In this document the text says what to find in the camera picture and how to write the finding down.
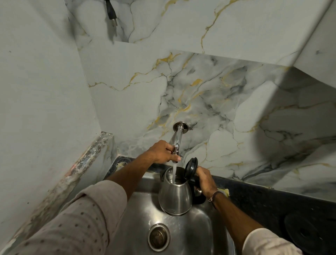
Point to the person's left thumb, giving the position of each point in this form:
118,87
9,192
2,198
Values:
173,157

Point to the black round kettle base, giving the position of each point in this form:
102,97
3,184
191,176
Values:
305,232

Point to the chrome wall tap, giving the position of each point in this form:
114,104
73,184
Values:
178,139

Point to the black power plug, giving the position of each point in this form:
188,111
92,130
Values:
110,10

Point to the person's right hand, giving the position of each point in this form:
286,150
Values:
206,181

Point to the person's right forearm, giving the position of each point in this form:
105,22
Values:
244,223

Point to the sink drain strainer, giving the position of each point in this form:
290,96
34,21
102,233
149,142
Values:
158,237

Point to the stainless steel electric kettle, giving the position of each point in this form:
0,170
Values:
177,193

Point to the person's right fingers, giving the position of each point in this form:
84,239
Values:
200,174

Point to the person's left forearm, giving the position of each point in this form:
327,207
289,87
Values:
105,205

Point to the person's left hand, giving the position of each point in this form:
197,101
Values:
160,153

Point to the stainless steel sink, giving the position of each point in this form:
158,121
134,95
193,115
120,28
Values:
170,226

